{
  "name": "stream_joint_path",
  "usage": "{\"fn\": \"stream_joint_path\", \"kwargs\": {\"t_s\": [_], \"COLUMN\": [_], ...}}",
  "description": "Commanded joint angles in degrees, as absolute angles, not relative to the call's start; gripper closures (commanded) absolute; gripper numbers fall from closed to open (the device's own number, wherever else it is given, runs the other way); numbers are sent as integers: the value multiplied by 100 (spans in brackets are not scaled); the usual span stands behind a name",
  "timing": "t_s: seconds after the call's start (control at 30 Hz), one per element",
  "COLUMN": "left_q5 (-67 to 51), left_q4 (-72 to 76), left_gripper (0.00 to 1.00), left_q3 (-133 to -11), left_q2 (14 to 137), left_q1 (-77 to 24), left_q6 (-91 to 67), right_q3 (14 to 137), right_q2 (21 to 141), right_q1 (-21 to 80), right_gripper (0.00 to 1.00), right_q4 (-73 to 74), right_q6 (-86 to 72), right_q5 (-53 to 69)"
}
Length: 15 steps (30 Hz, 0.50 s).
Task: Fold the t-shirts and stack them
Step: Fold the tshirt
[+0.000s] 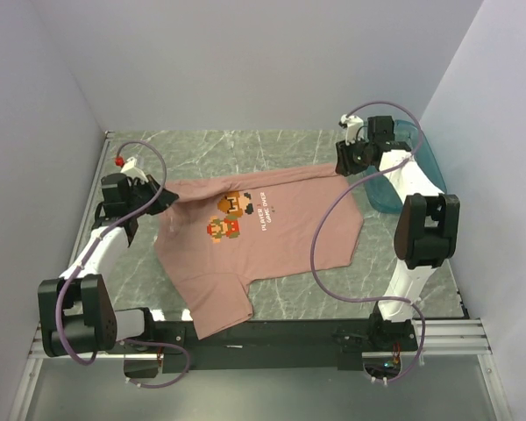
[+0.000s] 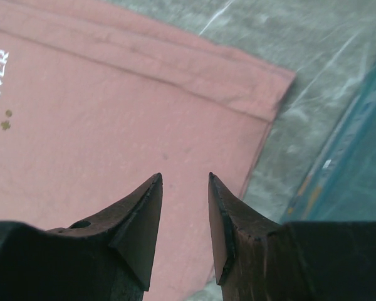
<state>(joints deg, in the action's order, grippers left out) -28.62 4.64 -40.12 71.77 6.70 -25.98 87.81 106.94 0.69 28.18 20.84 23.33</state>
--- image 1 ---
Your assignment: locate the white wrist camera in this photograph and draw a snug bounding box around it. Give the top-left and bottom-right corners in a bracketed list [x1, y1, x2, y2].
[339, 114, 365, 145]
[115, 155, 148, 182]

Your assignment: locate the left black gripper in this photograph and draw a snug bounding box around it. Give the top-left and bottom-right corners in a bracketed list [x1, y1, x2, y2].
[127, 174, 179, 217]

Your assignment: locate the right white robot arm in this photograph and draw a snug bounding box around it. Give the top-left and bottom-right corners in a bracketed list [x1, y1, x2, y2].
[336, 115, 460, 350]

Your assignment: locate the black base beam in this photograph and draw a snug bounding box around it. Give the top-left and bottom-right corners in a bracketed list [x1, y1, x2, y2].
[109, 318, 420, 374]

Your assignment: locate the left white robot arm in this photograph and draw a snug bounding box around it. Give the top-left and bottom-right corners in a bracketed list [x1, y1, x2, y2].
[38, 173, 179, 357]

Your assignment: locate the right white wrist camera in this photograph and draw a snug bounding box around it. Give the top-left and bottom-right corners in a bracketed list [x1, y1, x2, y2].
[339, 114, 365, 145]

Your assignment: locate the teal plastic basin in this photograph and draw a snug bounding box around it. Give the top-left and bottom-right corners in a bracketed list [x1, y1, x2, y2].
[365, 120, 447, 214]

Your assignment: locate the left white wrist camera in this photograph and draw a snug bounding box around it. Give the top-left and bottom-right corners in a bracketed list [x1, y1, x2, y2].
[115, 155, 148, 182]

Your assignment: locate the aluminium frame rail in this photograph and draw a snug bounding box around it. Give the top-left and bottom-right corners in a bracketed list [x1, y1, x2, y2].
[27, 318, 493, 360]

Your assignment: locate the pink printed t shirt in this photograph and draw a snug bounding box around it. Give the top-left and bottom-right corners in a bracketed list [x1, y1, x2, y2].
[154, 163, 364, 339]

